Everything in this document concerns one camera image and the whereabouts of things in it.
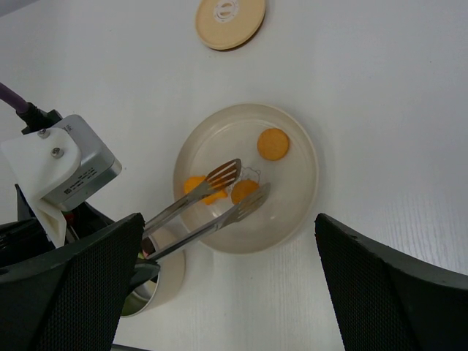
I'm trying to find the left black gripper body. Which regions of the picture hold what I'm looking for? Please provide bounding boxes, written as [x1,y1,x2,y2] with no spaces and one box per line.
[0,184,114,268]

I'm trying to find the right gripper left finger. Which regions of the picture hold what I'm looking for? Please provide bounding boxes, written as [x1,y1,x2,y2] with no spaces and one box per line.
[1,214,144,350]

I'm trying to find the orange carrot slice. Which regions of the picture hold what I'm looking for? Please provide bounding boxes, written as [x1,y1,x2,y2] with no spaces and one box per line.
[231,179,260,205]
[184,175,228,205]

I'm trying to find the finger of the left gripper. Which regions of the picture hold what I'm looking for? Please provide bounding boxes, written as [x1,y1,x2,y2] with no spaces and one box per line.
[127,261,160,293]

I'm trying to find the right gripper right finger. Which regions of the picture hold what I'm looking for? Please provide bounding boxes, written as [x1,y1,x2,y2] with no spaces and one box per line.
[315,214,467,350]

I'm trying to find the cream plate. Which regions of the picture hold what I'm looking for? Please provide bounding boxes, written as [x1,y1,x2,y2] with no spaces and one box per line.
[173,104,319,254]

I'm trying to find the metal tongs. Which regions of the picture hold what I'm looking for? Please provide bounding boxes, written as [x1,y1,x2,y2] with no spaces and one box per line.
[143,158,271,262]

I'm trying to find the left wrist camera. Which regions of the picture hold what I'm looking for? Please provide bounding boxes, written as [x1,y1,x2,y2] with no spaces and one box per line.
[1,115,122,248]

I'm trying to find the round metal lunch box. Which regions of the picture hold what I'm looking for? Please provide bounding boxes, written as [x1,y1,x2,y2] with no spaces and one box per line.
[121,228,186,317]

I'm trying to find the orange round food piece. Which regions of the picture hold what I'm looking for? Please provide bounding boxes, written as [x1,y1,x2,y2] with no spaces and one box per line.
[257,128,290,161]

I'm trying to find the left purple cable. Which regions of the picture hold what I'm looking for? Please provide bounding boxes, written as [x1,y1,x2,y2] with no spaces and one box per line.
[0,80,37,121]

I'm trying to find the beige round lid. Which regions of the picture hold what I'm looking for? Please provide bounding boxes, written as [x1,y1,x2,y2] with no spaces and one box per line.
[195,0,267,51]

